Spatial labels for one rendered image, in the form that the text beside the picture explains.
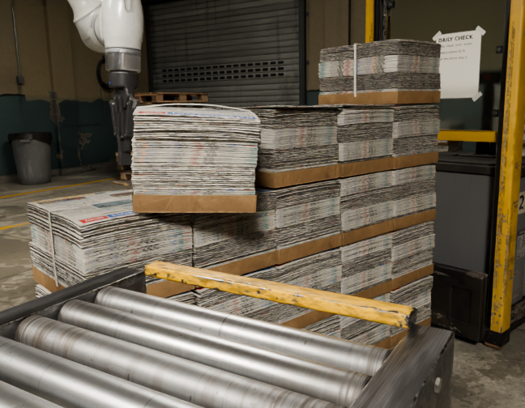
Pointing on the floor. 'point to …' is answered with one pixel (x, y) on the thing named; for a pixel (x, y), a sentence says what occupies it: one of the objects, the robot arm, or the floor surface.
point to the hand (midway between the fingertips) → (124, 151)
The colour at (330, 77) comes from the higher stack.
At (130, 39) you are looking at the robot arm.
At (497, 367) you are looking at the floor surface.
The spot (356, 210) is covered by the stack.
